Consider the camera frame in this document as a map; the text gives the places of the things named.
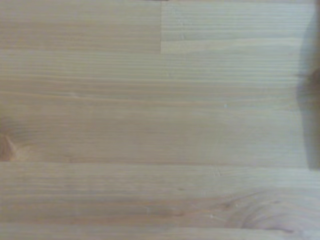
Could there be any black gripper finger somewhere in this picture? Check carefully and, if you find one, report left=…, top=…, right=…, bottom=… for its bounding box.
left=296, top=0, right=320, bottom=171

